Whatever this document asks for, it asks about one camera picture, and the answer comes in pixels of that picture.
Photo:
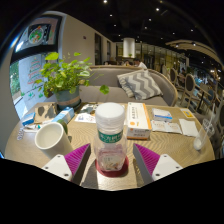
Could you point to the white printed leaflet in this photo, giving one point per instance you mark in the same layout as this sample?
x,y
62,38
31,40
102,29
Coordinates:
x,y
85,115

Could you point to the grey curved sofa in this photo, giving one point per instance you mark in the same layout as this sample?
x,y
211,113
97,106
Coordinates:
x,y
106,83

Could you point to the white folded leaflet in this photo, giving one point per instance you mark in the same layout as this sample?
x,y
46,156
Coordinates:
x,y
165,126

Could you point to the clear plastic water bottle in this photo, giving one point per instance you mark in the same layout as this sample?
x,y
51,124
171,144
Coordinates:
x,y
110,146

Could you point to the person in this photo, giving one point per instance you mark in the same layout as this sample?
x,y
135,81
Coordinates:
x,y
140,65

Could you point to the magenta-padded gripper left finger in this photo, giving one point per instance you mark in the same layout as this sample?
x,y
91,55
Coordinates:
x,y
58,166

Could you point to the silver blister pack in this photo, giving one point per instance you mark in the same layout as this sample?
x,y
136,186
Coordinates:
x,y
20,134

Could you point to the group of round-back chairs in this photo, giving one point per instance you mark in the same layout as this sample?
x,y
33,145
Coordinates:
x,y
190,85

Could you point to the brown paper bag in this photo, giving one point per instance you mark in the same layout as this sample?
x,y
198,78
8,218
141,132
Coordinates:
x,y
45,113

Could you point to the small blue white box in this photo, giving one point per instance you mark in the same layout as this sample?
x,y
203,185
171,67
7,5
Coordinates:
x,y
28,119

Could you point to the grey chevron pillow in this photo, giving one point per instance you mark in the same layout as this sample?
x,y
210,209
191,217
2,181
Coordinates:
x,y
140,85

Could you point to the yellow white card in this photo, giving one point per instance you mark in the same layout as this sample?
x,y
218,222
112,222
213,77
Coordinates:
x,y
187,113

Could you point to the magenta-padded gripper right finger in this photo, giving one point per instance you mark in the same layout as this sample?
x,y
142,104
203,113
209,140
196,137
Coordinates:
x,y
165,166

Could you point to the light blue carton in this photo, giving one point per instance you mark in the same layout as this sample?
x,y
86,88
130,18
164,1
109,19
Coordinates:
x,y
65,115

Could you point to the white round column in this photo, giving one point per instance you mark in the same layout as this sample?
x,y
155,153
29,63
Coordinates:
x,y
129,48

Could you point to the white paper napkin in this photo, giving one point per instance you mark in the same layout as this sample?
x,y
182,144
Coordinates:
x,y
189,127

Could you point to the white ceramic mug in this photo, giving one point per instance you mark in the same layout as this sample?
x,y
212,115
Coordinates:
x,y
51,141

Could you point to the group of ceiling lights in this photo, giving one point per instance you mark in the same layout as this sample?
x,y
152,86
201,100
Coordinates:
x,y
105,1

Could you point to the colourful window poster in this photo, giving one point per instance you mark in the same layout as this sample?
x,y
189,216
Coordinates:
x,y
38,33

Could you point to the white tube with green cap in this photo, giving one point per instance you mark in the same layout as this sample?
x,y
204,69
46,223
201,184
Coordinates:
x,y
31,127

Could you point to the blue white tissue pack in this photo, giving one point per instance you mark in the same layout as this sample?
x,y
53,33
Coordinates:
x,y
162,114

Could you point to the green potted plant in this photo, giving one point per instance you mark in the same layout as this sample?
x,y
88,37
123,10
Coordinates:
x,y
65,75

